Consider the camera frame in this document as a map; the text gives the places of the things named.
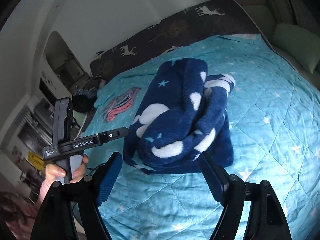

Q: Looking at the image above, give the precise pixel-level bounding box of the person's left hand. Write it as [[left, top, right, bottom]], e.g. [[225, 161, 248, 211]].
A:
[[44, 154, 90, 184]]

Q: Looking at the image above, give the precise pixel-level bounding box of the dark deer-pattern blanket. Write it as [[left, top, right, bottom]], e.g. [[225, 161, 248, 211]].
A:
[[90, 0, 259, 82]]

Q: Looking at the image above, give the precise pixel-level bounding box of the black bag on floor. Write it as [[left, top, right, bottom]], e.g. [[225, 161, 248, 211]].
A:
[[72, 89, 98, 113]]

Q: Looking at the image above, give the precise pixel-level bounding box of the turquoise star quilt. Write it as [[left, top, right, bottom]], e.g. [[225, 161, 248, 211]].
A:
[[85, 35, 319, 239]]

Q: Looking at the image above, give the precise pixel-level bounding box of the green pillow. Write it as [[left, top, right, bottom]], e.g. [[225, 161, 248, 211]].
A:
[[271, 23, 319, 74], [243, 4, 277, 40]]

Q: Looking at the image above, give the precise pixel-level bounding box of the pink striped small garment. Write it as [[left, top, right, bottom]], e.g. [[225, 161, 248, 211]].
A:
[[103, 87, 141, 122]]

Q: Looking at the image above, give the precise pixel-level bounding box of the white wall shelf unit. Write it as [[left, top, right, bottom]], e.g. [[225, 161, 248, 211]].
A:
[[40, 31, 91, 99]]

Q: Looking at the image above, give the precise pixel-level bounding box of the navy fleece star-patterned garment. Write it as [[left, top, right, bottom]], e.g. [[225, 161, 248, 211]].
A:
[[123, 57, 236, 174]]

